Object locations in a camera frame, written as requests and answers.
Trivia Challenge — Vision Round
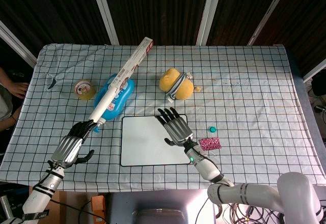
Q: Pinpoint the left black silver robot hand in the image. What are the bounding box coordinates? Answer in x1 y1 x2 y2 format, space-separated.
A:
50 119 97 169

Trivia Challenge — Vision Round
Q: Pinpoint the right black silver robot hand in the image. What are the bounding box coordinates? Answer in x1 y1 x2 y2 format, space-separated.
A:
154 106 194 148

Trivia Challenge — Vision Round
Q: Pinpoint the pink patterned card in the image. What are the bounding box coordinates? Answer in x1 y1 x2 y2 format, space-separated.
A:
198 136 222 151

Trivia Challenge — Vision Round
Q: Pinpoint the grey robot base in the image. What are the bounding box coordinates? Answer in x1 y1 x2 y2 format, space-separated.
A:
111 190 212 224

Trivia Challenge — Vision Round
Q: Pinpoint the white board with black rim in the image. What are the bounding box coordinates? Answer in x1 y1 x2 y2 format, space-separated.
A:
120 114 192 167

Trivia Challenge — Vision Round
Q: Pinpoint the yellow plush toy striped scarf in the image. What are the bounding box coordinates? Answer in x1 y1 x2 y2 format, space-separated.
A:
159 67 202 101

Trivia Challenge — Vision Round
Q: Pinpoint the white wrap roll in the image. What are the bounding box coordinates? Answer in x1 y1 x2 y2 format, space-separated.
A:
88 86 119 124

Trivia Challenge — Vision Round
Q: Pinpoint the yellow tape roll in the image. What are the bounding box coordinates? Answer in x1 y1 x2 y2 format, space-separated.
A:
73 79 96 100

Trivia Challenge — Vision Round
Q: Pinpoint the blue plastic bottle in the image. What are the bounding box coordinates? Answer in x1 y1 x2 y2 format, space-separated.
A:
93 73 135 133

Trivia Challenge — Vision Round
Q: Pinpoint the orange block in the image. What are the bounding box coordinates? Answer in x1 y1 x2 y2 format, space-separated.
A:
91 194 106 220

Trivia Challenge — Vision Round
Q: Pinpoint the seated person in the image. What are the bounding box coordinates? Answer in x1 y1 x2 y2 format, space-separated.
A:
0 67 29 133

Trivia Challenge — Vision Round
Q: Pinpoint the long cardboard wrap box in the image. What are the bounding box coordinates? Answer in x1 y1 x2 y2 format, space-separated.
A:
109 37 155 95

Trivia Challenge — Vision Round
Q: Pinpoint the white black grid tablecloth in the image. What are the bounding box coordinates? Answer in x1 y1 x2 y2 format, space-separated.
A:
0 43 326 193

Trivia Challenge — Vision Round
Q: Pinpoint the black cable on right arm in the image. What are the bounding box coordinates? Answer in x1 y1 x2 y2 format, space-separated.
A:
196 152 223 177

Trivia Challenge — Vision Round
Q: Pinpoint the thin black cable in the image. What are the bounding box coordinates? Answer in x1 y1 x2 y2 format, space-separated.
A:
49 199 108 224

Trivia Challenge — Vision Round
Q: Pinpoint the bundle of black cables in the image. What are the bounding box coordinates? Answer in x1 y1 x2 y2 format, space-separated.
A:
215 203 285 224

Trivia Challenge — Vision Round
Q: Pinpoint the white metal frame post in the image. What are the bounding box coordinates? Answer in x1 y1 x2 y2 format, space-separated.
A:
89 0 120 46
195 0 225 46
0 19 38 68
248 0 293 46
302 58 326 82

